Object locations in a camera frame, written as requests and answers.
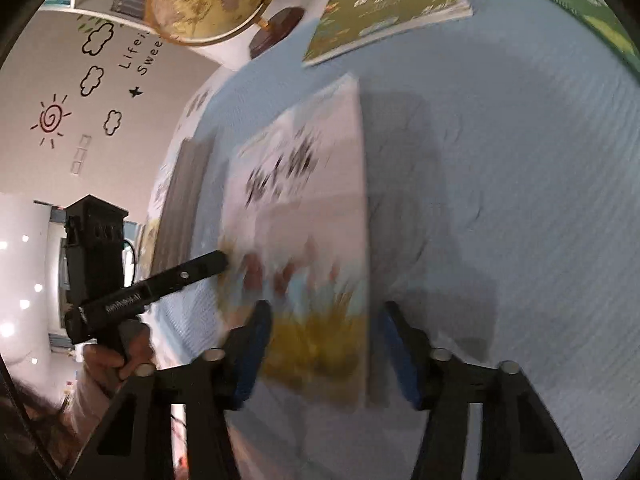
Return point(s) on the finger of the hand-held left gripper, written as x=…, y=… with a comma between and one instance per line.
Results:
x=195, y=272

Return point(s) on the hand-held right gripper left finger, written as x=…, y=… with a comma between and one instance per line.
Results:
x=252, y=355

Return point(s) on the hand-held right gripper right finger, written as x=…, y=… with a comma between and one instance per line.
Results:
x=400, y=360

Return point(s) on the stack of books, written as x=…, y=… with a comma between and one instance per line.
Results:
x=185, y=200

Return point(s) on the white book grass print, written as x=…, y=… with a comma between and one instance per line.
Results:
x=310, y=200

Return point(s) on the olive green book butterfly print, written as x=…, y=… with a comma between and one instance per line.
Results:
x=385, y=10

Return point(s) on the bright green insect book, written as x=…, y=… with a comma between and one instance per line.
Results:
x=575, y=0

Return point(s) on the person's left forearm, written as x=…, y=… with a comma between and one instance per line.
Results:
x=82, y=405

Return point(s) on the person's left hand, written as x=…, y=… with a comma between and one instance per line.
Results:
x=100, y=365

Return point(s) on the light blue table mat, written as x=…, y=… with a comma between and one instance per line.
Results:
x=500, y=210

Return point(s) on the person's dark hair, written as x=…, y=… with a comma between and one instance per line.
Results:
x=30, y=425

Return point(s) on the yellow desk globe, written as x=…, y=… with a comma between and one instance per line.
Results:
x=210, y=2

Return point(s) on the grey rectangles wall sticker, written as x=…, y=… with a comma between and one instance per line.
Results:
x=81, y=152

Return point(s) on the black cloud wall sticker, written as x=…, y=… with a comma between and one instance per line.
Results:
x=85, y=89
x=107, y=129
x=86, y=49

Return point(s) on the red sun wall sticker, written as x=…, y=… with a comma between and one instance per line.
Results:
x=51, y=119

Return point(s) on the black star wall sticker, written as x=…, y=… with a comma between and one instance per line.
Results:
x=135, y=91

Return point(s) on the black lettering wall sticker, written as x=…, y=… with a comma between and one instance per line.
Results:
x=142, y=52

